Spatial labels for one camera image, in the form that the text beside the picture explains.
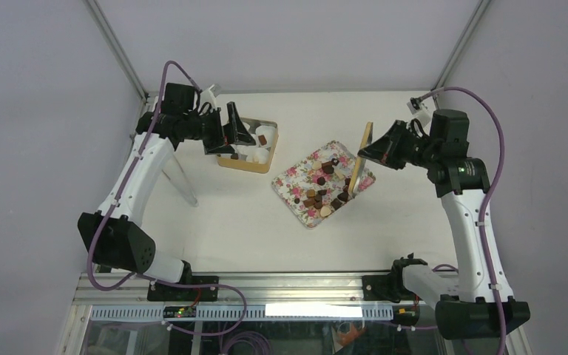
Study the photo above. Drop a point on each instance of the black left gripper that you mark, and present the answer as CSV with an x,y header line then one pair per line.
x,y
217,144

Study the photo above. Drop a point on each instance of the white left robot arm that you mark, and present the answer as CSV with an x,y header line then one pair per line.
x,y
113,234

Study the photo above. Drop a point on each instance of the floral rectangular tray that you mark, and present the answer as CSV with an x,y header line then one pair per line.
x,y
297,186

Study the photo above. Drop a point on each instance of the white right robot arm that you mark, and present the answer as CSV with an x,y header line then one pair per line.
x,y
481,303

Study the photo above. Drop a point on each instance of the white paper cup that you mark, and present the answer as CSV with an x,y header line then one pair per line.
x,y
257,155
269,132

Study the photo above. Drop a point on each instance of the aluminium frame rail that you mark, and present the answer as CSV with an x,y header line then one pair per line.
x,y
258,288

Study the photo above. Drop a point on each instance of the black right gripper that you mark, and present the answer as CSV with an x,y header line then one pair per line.
x,y
384,149

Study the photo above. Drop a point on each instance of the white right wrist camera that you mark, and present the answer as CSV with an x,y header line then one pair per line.
x,y
419,111

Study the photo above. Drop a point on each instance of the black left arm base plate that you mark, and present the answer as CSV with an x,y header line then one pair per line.
x,y
201,288

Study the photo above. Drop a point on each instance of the yellow tin box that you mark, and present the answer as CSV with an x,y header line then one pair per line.
x,y
241,164

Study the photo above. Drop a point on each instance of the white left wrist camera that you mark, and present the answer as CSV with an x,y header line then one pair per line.
x,y
210,95

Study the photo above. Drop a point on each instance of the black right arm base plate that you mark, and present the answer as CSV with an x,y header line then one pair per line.
x,y
394,288

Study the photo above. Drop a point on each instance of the white slotted cable duct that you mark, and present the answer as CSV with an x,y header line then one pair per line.
x,y
228,313

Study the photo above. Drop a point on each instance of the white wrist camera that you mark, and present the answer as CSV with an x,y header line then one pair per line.
x,y
210,95
419,111

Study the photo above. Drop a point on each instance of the silver metal tongs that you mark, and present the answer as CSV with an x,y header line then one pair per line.
x,y
178,178

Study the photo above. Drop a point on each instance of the silver tin lid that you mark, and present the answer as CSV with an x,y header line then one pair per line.
x,y
357,173

